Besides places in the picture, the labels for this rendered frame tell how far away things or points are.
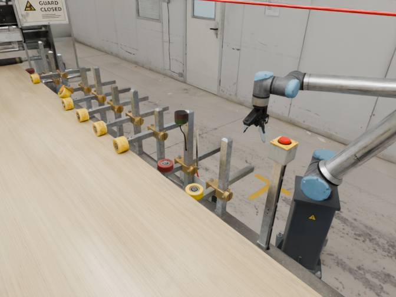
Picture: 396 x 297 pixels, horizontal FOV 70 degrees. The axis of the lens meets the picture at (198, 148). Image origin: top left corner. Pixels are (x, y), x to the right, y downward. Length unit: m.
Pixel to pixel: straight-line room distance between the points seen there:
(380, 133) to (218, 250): 0.86
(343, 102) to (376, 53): 0.61
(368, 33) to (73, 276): 3.39
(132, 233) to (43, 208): 0.40
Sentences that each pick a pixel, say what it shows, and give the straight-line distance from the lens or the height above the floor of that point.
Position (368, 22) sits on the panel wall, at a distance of 3.64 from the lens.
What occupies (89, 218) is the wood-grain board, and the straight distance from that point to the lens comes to 1.19.
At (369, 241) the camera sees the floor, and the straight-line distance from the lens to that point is 2.64.
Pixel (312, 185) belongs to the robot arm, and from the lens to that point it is 1.57.
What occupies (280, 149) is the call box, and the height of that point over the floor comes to 1.21.
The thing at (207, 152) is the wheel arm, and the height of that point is 0.86.
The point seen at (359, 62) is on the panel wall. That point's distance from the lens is 3.68.
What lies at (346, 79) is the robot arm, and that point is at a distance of 1.54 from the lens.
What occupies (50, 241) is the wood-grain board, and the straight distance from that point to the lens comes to 1.15.
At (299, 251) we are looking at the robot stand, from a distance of 2.09.
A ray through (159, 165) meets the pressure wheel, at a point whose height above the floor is 0.91.
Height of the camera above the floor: 1.69
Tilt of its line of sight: 30 degrees down
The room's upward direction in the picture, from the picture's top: 2 degrees clockwise
